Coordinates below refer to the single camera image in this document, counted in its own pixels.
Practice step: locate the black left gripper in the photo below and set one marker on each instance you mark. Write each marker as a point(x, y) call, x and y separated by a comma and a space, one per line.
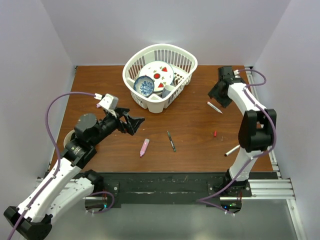
point(132, 123)

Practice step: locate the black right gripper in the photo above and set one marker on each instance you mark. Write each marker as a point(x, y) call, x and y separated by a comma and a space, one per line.
point(214, 93)

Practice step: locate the white red marker pen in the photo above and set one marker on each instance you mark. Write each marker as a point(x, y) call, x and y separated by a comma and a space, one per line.
point(214, 107)

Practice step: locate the green fineliner pen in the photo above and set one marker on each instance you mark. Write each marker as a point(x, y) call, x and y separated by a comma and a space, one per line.
point(171, 141)

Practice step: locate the white black marker pen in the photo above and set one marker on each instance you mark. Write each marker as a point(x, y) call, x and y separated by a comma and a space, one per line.
point(232, 150)

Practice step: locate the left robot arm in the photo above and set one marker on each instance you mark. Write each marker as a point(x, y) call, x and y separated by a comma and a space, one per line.
point(34, 217)

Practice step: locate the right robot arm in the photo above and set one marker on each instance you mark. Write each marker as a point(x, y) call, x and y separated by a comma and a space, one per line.
point(257, 132)

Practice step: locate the pink highlighter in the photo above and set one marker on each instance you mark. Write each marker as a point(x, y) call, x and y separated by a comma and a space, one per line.
point(144, 147)

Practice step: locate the blue white patterned bowl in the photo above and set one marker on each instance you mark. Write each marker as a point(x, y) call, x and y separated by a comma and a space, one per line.
point(144, 86)

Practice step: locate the white mug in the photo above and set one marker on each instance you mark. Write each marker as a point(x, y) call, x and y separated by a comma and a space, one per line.
point(167, 89)

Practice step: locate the white plastic dish basket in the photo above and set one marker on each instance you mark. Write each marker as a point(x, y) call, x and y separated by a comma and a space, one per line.
point(183, 63)

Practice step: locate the white plate red decorations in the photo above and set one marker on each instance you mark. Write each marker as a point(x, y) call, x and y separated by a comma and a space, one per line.
point(160, 72)

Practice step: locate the beige ceramic bowl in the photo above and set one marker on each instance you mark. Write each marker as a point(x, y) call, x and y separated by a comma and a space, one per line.
point(69, 137)

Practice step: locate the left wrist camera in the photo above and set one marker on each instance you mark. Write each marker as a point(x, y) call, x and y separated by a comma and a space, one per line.
point(106, 101)

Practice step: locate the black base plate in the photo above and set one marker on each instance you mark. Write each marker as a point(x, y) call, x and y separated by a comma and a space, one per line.
point(174, 188)

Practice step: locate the aluminium frame rail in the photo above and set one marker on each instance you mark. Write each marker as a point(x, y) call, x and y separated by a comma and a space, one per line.
point(279, 189)

